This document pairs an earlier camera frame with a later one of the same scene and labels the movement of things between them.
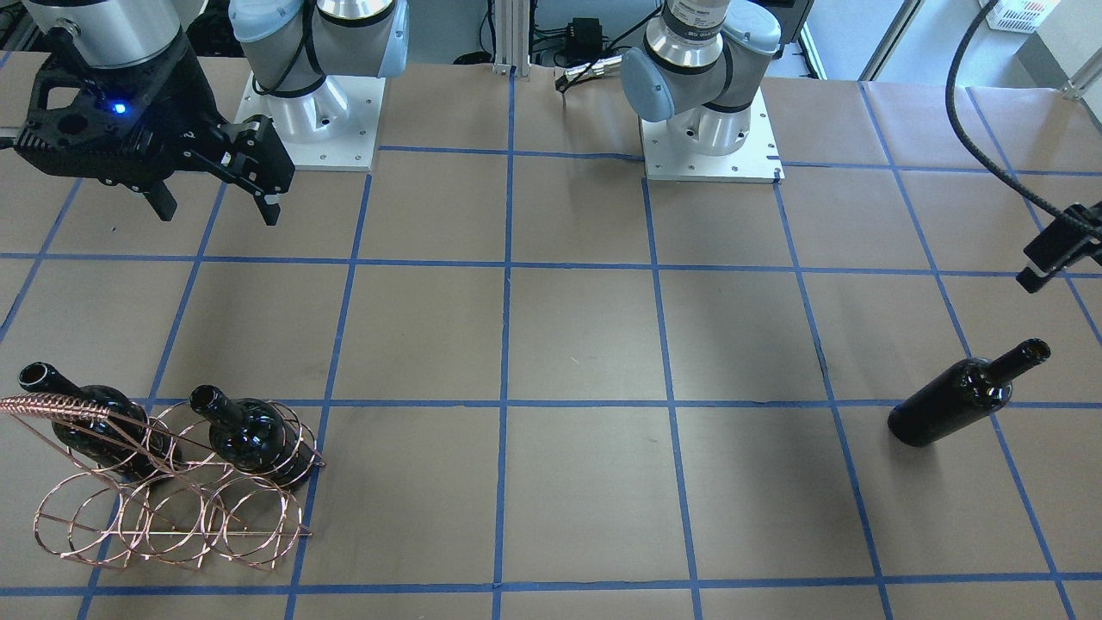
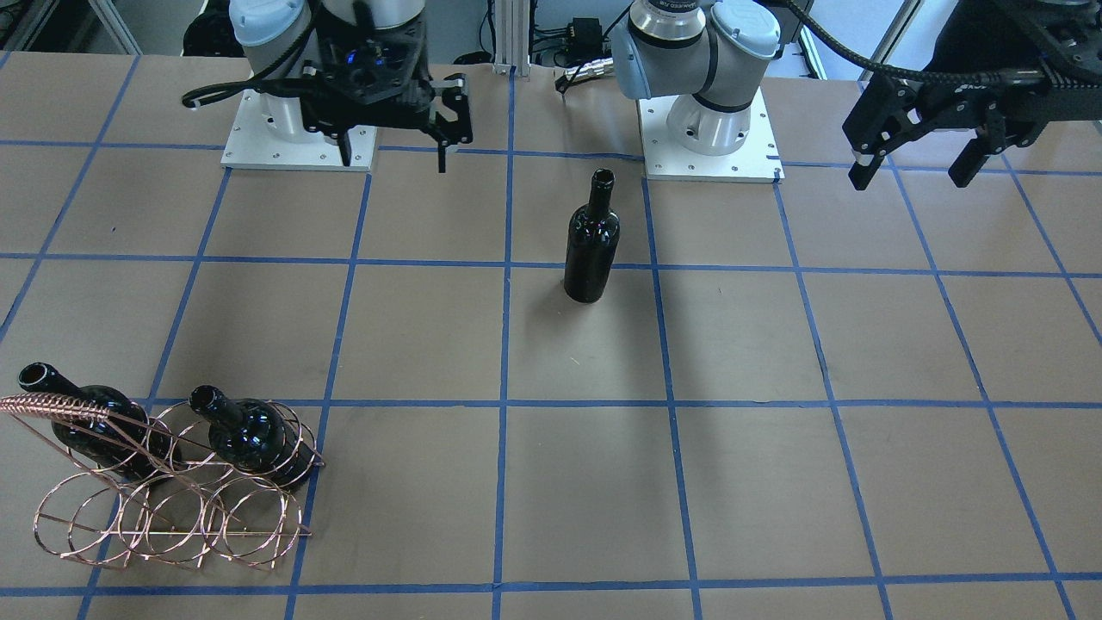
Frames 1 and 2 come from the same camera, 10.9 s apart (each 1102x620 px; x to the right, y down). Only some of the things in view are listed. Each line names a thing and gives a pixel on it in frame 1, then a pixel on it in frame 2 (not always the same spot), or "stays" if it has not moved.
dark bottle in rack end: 125,440 stays
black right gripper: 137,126 → 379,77
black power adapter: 584,40 stays
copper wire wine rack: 160,481 stays
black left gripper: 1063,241 → 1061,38
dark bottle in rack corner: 254,435 stays
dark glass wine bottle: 962,395 → 592,244
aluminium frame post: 511,37 stays
